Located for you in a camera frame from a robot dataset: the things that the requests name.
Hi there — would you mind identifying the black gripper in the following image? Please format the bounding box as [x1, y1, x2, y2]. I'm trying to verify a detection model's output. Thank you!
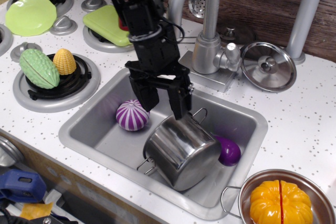
[125, 28, 192, 120]

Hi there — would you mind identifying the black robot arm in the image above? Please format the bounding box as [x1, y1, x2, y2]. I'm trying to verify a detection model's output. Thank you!
[112, 0, 192, 120]

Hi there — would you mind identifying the silver sink basin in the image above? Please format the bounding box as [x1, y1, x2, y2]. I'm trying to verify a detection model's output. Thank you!
[58, 69, 268, 221]

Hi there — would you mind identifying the stainless steel pot lid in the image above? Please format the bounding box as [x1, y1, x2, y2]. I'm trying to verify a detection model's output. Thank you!
[240, 41, 297, 92]

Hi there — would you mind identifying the purple white striped onion toy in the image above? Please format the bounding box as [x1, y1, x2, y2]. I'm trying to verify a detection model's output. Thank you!
[115, 99, 150, 131]

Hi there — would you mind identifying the silver toy faucet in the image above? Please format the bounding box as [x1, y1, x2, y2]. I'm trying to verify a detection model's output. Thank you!
[167, 0, 242, 92]

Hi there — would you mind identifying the red toy pepper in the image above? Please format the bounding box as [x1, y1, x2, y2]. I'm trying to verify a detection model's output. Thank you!
[119, 18, 129, 31]

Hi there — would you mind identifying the purple toy eggplant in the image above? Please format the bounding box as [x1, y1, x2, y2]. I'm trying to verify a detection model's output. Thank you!
[215, 136, 241, 166]

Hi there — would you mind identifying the front stove burner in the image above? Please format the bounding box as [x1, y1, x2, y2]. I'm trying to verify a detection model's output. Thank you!
[13, 54, 100, 113]

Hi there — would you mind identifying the back right stove burner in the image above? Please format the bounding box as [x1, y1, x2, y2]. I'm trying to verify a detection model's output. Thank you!
[83, 26, 134, 54]

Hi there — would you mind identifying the green cutting board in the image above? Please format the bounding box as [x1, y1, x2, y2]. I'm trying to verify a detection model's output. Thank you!
[82, 5, 131, 47]

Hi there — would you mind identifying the metal strainer ladle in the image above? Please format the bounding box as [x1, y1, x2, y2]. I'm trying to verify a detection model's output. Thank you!
[188, 0, 206, 19]

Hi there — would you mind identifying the yellow toy corn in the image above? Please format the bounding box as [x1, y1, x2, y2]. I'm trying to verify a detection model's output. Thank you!
[53, 48, 77, 76]

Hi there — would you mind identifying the grey stove knob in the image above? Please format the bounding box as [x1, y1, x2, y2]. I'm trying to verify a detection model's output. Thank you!
[49, 15, 78, 36]
[10, 42, 42, 63]
[81, 0, 107, 13]

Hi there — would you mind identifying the green bitter melon toy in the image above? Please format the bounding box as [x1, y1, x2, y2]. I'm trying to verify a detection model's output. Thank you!
[19, 49, 60, 89]

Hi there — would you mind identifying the orange toy pumpkin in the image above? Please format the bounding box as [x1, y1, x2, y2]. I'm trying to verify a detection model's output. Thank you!
[249, 180, 313, 223]

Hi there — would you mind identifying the light green plate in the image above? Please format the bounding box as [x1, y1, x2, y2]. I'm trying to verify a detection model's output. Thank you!
[5, 0, 57, 37]

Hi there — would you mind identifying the grey vertical pole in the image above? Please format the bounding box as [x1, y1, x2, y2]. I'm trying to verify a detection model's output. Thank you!
[286, 0, 320, 65]

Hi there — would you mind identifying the grey oven knob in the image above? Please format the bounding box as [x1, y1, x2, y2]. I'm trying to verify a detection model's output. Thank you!
[0, 136, 24, 167]

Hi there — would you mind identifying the left edge stove burner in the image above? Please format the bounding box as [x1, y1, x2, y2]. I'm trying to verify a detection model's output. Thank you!
[0, 24, 13, 56]

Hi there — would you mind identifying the blue clamp tool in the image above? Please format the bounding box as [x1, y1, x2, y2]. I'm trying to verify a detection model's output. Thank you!
[1, 169, 47, 203]

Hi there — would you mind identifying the yellow tape piece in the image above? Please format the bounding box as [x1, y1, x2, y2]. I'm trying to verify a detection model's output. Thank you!
[19, 202, 54, 220]

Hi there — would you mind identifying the steel bowl with handle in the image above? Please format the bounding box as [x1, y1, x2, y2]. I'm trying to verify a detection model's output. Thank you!
[220, 169, 335, 223]

